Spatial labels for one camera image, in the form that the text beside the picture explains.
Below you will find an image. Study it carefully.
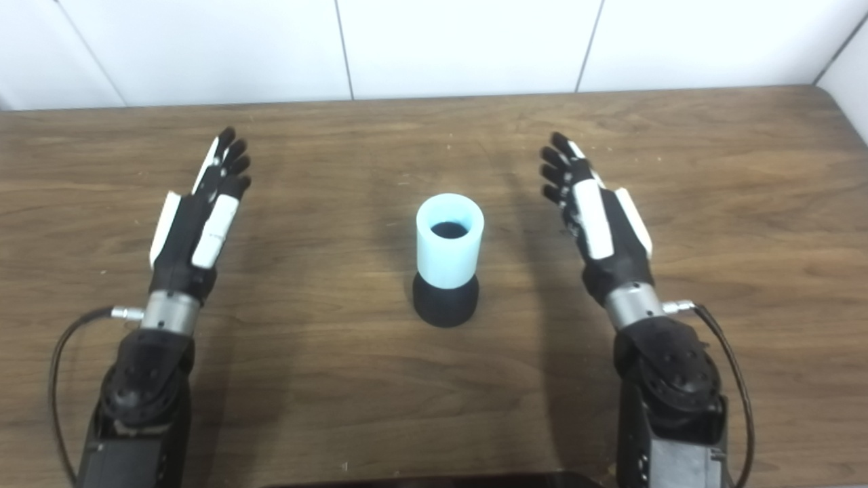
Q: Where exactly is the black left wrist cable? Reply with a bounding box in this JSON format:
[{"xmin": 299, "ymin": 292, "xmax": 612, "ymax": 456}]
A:
[{"xmin": 49, "ymin": 306, "xmax": 145, "ymax": 487}]

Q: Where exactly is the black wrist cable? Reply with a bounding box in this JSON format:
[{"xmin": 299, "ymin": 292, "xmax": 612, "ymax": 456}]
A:
[
  {"xmin": 49, "ymin": 306, "xmax": 145, "ymax": 487},
  {"xmin": 663, "ymin": 300, "xmax": 756, "ymax": 488}
]

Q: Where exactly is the light-blue short hose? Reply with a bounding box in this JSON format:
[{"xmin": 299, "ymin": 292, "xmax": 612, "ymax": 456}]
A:
[{"xmin": 416, "ymin": 193, "xmax": 486, "ymax": 288}]

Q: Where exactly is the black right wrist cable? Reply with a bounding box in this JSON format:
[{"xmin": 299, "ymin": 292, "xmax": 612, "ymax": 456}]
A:
[{"xmin": 663, "ymin": 300, "xmax": 756, "ymax": 488}]

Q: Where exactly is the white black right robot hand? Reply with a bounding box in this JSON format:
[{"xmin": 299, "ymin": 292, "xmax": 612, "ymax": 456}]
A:
[{"xmin": 540, "ymin": 131, "xmax": 654, "ymax": 307}]

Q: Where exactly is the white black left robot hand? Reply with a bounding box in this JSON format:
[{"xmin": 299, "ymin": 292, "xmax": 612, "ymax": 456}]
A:
[{"xmin": 149, "ymin": 127, "xmax": 252, "ymax": 304}]

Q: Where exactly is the black funnel-shaped nozzle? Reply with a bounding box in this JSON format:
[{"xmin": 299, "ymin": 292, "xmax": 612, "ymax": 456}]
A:
[{"xmin": 412, "ymin": 271, "xmax": 480, "ymax": 329}]

